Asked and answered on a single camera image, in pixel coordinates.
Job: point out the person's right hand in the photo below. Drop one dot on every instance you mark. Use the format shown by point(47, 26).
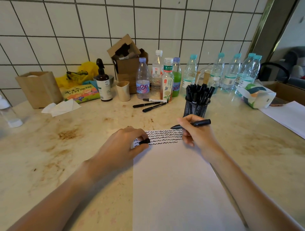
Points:
point(201, 138)

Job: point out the person's left hand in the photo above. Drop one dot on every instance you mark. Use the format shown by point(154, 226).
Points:
point(114, 150)

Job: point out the person's right thumb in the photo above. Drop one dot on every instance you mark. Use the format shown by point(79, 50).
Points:
point(185, 131)

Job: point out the person's left thumb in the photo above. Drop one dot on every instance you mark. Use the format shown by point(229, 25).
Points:
point(139, 147)

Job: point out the black marker cap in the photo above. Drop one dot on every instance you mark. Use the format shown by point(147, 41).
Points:
point(144, 141)

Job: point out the black marker pen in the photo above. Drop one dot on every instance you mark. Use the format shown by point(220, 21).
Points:
point(202, 122)

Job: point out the person's left forearm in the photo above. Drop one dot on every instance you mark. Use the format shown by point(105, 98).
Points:
point(54, 202)

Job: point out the person's right forearm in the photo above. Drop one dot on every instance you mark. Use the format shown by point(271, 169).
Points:
point(250, 192)

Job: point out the black mesh pen holder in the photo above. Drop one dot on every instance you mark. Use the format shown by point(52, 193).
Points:
point(195, 109)

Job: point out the black capped marker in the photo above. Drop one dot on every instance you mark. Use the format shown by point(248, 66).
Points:
point(145, 104)
point(153, 107)

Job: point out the bunch of black markers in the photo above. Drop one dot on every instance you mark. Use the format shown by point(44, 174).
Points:
point(199, 91)

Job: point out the white barrel marker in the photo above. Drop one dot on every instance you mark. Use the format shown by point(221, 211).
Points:
point(154, 100)

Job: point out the tea bottle with green label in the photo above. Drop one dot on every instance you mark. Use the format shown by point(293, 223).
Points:
point(167, 83)

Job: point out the green drink bottle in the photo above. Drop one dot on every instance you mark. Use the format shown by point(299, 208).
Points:
point(176, 78)

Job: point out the white paper sheet with scribbles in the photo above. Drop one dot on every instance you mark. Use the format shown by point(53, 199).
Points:
point(176, 185)

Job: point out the beige wooden tube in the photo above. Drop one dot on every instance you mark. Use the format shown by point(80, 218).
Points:
point(206, 76)
point(197, 77)

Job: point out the small white cap bottle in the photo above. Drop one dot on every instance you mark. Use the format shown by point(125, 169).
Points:
point(215, 83)

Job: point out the teal cap water bottle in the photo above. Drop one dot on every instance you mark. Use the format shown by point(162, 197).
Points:
point(250, 73)
point(244, 69)
point(230, 76)
point(189, 73)
point(218, 67)

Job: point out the beige cup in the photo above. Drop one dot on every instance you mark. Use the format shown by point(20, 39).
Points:
point(123, 91)

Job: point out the purple label plastic bottle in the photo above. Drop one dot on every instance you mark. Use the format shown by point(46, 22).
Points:
point(142, 81)

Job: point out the clear bottle with white cap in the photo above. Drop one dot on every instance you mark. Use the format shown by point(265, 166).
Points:
point(156, 71)

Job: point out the brown spray bottle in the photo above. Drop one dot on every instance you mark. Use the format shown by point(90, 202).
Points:
point(104, 88)

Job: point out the open brown cardboard box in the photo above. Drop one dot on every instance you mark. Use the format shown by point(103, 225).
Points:
point(126, 69)

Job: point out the white and green bag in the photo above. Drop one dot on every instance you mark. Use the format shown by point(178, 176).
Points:
point(257, 96)

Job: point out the green printed packet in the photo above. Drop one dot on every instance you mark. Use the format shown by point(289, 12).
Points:
point(79, 94)

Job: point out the white crumpled tissue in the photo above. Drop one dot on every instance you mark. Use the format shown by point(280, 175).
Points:
point(63, 107)

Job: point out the yellow plastic bag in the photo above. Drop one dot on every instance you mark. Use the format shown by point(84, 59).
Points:
point(88, 69)

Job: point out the black chair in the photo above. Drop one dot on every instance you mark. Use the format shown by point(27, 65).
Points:
point(264, 73)

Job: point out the plain white paper sheet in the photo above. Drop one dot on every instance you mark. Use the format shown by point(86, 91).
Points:
point(288, 116)

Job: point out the flat cardboard box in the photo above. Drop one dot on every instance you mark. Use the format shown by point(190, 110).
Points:
point(286, 91)

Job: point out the wooden box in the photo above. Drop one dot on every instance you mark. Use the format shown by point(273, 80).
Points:
point(39, 89)

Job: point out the grey sofa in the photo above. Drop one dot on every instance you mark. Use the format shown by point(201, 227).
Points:
point(294, 61)

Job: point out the clear plastic bottle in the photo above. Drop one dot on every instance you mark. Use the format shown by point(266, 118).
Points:
point(9, 114)

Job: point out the metal door frame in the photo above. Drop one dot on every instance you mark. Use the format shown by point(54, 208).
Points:
point(269, 28)

